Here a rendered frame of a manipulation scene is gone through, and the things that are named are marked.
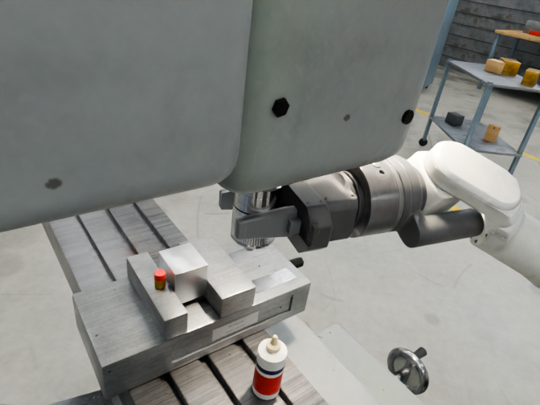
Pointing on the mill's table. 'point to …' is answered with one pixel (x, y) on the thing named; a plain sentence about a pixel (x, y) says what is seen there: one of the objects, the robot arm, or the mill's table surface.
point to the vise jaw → (223, 278)
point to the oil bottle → (269, 368)
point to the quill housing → (330, 86)
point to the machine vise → (177, 318)
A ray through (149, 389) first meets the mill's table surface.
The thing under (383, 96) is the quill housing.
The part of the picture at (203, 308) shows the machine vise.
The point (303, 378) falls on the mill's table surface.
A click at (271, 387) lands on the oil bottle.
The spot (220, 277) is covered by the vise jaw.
